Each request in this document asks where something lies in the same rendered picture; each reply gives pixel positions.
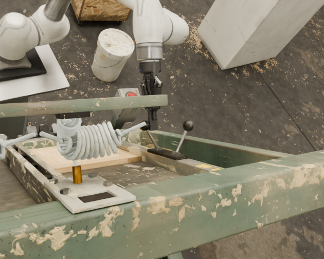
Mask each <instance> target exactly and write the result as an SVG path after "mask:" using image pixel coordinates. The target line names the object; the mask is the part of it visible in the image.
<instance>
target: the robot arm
mask: <svg viewBox="0 0 324 259"><path fill-rule="evenodd" d="M116 1H118V2H120V3H121V4H123V5H125V6H127V7H128V8H130V9H132V10H133V33H134V38H135V41H136V53H137V60H138V61H141V62H140V63H139V72H140V73H143V82H140V87H141V91H142V95H143V96H147V95H161V90H162V86H163V81H160V80H159V76H158V73H159V72H161V62H160V60H162V59H163V45H169V46H174V45H179V44H181V43H183V42H184V41H185V39H186V38H187V36H188V35H189V27H188V24H187V23H186V22H185V20H183V19H182V18H180V17H179V16H178V15H176V14H174V13H173V12H171V11H169V10H167V9H166V8H162V6H161V4H160V2H159V0H116ZM70 2H71V0H47V3H46V4H45V5H42V6H41V7H40V8H39V9H38V10H37V11H36V12H35V13H34V14H33V15H32V16H30V17H26V16H24V15H22V14H20V13H16V12H11V13H7V14H5V15H4V16H3V17H2V18H1V20H0V71H1V70H5V69H15V68H31V63H30V62H29V60H28V58H27V55H26V52H28V51H30V50H31V49H33V48H35V47H37V46H43V45H47V44H51V43H54V42H57V41H60V40H62V39H63V38H65V37H66V36H67V34H68V33H69V30H70V24H69V20H68V18H67V17H66V16H65V12H66V10H67V8H68V6H69V4H70ZM162 44H163V45H162ZM145 109H147V111H148V122H149V124H150V128H149V131H156V130H158V121H157V111H158V109H160V106H154V107H145Z"/></svg>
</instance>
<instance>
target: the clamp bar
mask: <svg viewBox="0 0 324 259"><path fill-rule="evenodd" d="M55 115H56V118H57V137H62V138H64V139H63V143H62V144H59V146H61V147H62V148H61V149H62V150H66V148H67V146H68V140H67V139H66V138H65V136H69V137H71V138H72V142H73V144H72V148H71V150H70V151H69V153H67V156H71V155H73V154H74V152H75V150H76V148H77V140H78V138H77V134H76V132H77V131H78V130H79V129H80V125H81V122H82V121H81V118H85V117H90V116H91V112H77V113H64V114H55ZM67 125H75V126H74V127H66V126H67ZM5 151H6V153H5V158H4V159H3V160H4V161H5V162H6V164H7V165H8V167H9V168H10V169H11V170H12V172H13V173H14V174H15V176H16V177H17V178H18V180H19V181H20V182H21V183H22V185H23V186H24V187H25V189H26V190H27V191H28V193H29V194H30V195H31V197H32V198H33V199H34V201H35V202H36V203H37V204H43V203H47V202H52V201H57V200H59V201H60V202H61V203H62V204H63V205H64V206H65V207H66V208H67V209H68V210H69V211H71V213H72V214H75V213H79V212H84V211H89V210H93V209H99V208H103V207H108V206H113V205H117V204H122V203H125V202H131V201H135V200H136V196H134V195H133V194H131V193H130V192H128V191H126V190H124V189H122V188H121V187H118V186H116V185H115V184H113V182H112V181H110V180H106V179H104V178H102V177H100V176H99V175H97V173H96V172H90V173H88V175H81V166H80V165H78V164H77V161H76V160H74V159H73V162H74V166H72V170H73V177H69V178H66V177H64V176H63V175H62V174H60V173H59V172H58V171H56V170H55V169H54V168H52V167H51V166H50V165H48V164H47V163H45V162H44V161H43V160H42V159H40V158H39V157H38V156H36V155H35V154H34V153H32V152H31V151H29V150H28V149H26V148H25V147H24V146H22V145H21V144H20V143H19V142H18V143H16V144H13V145H10V146H7V147H6V148H5ZM70 152H71V153H70ZM104 192H108V193H110V194H111V195H113V196H114V197H112V198H107V199H102V200H97V201H92V202H87V203H83V202H82V201H81V200H80V199H79V198H78V197H82V196H88V195H93V194H98V193H104Z"/></svg>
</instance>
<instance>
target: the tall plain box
mask: <svg viewBox="0 0 324 259"><path fill-rule="evenodd" d="M323 5H324V0H215V1H214V3H213V5H212V6H211V8H210V10H209V11H208V13H207V14H206V16H205V18H204V19H203V21H202V22H201V24H200V26H199V27H198V29H197V31H198V32H199V34H198V37H199V38H200V39H201V41H202V42H203V44H204V45H205V47H206V48H207V49H208V51H209V52H210V54H211V55H212V57H213V58H214V60H215V61H216V62H217V64H218V65H219V67H220V68H221V70H224V69H229V68H233V67H237V66H242V65H246V64H250V63H254V62H259V61H263V60H267V59H270V58H273V57H275V56H276V55H277V54H278V53H279V52H280V51H281V50H282V49H283V48H284V47H285V46H286V45H287V44H288V42H289V41H290V40H291V39H292V38H293V37H294V36H295V35H296V34H297V33H298V32H299V30H300V29H301V28H302V27H303V26H304V25H305V24H306V23H307V22H308V21H309V20H310V19H311V18H312V16H313V15H314V14H315V13H316V12H317V11H318V10H319V9H320V8H321V7H322V6H323Z"/></svg>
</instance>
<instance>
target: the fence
mask: <svg viewBox="0 0 324 259"><path fill-rule="evenodd" d="M117 148H119V149H122V150H125V151H128V152H131V153H134V154H137V155H140V156H142V161H144V162H147V163H150V164H153V165H156V166H158V167H161V168H164V169H167V170H169V171H173V172H175V173H178V174H181V175H184V176H189V175H194V174H199V173H205V172H210V171H213V170H211V169H216V168H219V169H224V168H221V167H218V166H215V165H211V164H207V163H203V162H200V161H196V160H192V159H182V160H173V159H170V158H166V157H163V156H160V155H156V154H152V153H149V152H147V149H151V148H149V147H145V146H142V145H138V144H134V143H130V142H127V141H123V140H122V141H121V146H120V147H118V146H117ZM199 164H206V165H209V166H212V167H209V168H203V167H200V166H197V165H199Z"/></svg>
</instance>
